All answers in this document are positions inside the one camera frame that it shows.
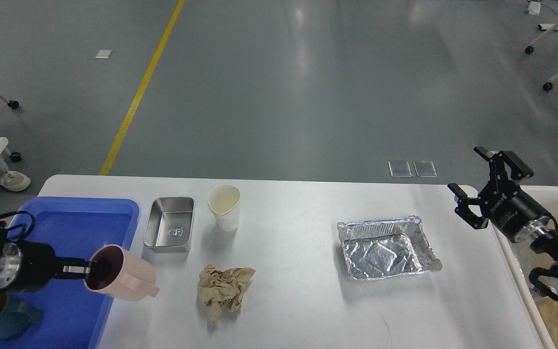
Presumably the white paper cup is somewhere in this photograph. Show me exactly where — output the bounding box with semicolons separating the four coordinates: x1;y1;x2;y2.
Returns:
207;185;241;232

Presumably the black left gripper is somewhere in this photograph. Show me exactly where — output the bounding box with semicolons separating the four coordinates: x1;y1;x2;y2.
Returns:
0;241;112;292

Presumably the left clear floor plate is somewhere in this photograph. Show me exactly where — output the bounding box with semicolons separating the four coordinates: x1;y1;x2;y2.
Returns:
388;160;413;177

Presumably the white plastic bin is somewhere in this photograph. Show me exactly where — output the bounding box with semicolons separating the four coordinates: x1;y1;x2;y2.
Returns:
496;186;558;349

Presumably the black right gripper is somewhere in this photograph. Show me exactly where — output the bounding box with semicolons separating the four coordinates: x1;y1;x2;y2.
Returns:
448;147;552;243

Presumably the right clear floor plate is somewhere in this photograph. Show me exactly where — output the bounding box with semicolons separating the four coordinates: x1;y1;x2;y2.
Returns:
413;160;438;177

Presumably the crumpled brown paper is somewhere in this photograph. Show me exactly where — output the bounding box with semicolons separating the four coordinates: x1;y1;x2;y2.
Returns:
197;264;256;323

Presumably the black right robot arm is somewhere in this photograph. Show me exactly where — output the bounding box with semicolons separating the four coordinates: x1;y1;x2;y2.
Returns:
448;147;558;302

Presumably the clear floor plate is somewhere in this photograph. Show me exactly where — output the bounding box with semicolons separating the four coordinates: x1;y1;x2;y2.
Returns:
388;160;413;177
413;160;438;177

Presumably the blue plastic tray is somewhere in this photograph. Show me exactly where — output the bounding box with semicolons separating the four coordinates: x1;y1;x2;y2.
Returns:
0;197;139;349

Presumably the stainless steel rectangular container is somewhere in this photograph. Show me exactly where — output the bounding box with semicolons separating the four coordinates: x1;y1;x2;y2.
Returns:
143;197;195;253

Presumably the white paper on floor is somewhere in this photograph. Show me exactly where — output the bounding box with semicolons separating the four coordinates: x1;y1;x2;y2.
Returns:
94;49;113;60

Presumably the aluminium foil tray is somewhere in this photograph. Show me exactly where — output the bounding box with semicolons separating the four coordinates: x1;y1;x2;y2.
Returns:
337;216;442;282

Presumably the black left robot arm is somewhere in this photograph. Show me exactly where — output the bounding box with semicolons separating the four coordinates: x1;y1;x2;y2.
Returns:
0;210;114;294

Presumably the white sneaker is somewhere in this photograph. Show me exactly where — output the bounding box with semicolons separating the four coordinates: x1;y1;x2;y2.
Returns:
0;171;31;192

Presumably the pink ceramic mug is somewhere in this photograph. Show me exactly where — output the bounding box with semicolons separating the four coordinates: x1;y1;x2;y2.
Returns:
84;244;159;302

